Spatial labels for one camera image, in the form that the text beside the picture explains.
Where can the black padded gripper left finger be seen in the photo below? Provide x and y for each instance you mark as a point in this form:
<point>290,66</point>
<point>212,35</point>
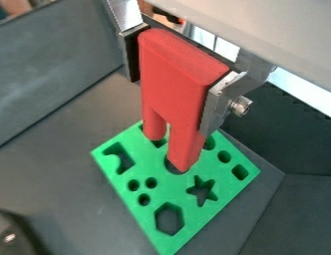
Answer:
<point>128,20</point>

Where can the red square-circle pronged object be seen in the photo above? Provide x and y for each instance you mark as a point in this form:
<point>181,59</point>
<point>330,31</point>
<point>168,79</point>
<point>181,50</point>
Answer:
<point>177,73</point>

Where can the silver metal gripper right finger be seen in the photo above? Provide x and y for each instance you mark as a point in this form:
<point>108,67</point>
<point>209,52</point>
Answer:
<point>225,97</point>

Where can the green fixture block with holes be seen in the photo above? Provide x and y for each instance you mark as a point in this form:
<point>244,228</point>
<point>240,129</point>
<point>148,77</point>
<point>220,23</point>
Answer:
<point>172,204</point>

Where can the black L-shaped regrasp stand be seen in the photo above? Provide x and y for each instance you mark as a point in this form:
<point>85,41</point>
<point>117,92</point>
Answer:
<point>14,240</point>

